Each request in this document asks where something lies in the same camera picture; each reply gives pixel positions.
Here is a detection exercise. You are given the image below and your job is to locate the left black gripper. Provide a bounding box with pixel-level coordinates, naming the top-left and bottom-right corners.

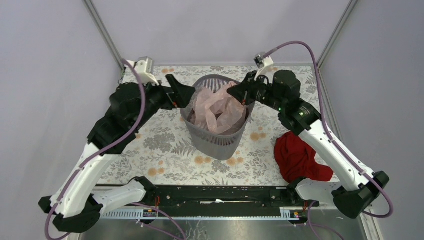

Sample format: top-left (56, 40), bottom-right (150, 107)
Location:
top-left (132, 73), bottom-right (197, 131)

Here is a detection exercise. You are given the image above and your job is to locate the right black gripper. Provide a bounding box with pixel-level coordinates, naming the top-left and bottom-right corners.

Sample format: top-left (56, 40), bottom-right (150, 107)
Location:
top-left (227, 70), bottom-right (285, 112)

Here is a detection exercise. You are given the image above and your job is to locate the pink plastic trash bag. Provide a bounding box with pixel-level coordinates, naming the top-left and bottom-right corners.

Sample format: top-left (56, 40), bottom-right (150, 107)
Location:
top-left (189, 81), bottom-right (247, 135)

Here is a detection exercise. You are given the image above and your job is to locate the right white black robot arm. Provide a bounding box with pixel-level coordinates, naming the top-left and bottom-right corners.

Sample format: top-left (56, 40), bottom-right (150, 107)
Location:
top-left (227, 70), bottom-right (390, 219)

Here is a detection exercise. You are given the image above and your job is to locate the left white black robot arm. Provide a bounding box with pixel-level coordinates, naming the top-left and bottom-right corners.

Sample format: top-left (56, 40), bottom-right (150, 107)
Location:
top-left (38, 74), bottom-right (196, 233)

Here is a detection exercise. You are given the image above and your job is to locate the grey plastic trash bin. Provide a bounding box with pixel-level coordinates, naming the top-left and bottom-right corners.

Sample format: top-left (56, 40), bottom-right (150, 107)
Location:
top-left (180, 74), bottom-right (255, 161)

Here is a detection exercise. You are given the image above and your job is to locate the red cloth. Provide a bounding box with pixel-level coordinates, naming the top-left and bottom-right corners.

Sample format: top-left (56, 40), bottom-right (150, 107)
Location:
top-left (274, 131), bottom-right (334, 184)

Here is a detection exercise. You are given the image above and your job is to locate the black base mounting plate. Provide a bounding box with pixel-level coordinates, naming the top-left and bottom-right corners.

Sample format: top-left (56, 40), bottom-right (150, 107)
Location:
top-left (140, 185), bottom-right (313, 211)

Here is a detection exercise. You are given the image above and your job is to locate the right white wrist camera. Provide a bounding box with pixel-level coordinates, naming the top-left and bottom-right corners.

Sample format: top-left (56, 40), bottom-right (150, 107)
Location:
top-left (254, 52), bottom-right (274, 80)

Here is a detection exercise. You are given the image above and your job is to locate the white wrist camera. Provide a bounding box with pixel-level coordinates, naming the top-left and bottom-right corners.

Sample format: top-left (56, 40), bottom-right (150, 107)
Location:
top-left (254, 52), bottom-right (274, 80)
top-left (122, 56), bottom-right (160, 86)

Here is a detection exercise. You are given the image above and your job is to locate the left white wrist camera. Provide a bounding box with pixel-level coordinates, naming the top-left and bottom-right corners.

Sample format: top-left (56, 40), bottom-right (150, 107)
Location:
top-left (122, 56), bottom-right (160, 86)

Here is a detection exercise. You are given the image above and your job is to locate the grey slotted cable duct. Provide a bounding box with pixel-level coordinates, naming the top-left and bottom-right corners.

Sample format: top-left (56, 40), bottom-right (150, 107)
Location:
top-left (100, 205), bottom-right (300, 221)

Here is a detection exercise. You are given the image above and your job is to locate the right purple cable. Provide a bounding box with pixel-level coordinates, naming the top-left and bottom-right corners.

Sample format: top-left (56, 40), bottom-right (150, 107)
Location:
top-left (261, 41), bottom-right (395, 240)

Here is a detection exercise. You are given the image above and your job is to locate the purple cable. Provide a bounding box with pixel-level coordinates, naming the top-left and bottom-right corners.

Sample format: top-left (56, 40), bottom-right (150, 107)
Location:
top-left (261, 41), bottom-right (395, 240)
top-left (44, 58), bottom-right (188, 240)

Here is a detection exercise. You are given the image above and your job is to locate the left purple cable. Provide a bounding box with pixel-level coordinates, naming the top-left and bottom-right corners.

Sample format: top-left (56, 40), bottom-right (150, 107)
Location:
top-left (44, 58), bottom-right (188, 240)

